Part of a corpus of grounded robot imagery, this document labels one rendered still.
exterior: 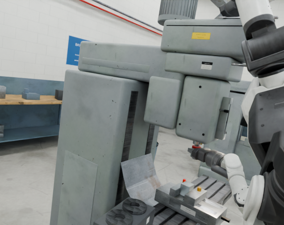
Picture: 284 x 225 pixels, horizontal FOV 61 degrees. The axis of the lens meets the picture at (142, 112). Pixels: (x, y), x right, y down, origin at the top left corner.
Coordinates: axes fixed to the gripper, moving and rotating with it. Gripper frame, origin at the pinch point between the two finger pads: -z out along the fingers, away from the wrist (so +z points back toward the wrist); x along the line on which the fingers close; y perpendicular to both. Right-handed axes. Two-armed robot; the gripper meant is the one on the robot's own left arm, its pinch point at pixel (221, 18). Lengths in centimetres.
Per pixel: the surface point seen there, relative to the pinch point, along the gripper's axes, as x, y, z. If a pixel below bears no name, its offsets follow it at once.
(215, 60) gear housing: -9.9, -23.5, -3.3
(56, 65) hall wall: 79, 197, -417
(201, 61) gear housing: -11.7, -21.0, -9.3
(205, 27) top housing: -13.0, -7.8, -2.3
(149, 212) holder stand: -46, -80, -24
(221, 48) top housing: -10.4, -19.8, 1.2
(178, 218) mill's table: -12, -90, -44
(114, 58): -26, 3, -58
